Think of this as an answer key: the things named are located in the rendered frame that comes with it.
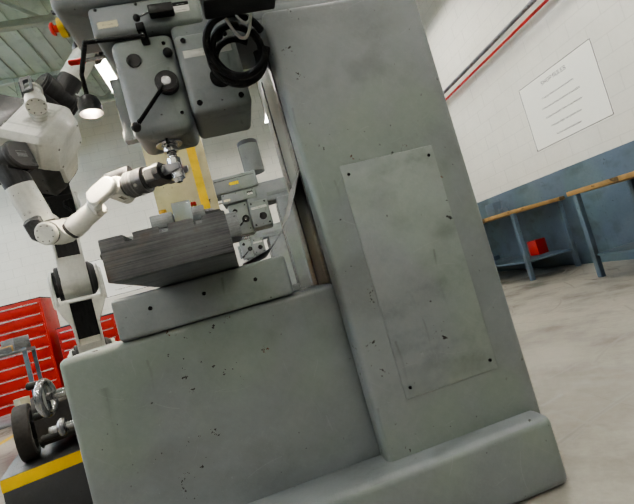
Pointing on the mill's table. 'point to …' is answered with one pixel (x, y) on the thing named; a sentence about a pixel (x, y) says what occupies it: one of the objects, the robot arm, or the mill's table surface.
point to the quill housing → (164, 117)
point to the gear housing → (189, 13)
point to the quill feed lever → (166, 80)
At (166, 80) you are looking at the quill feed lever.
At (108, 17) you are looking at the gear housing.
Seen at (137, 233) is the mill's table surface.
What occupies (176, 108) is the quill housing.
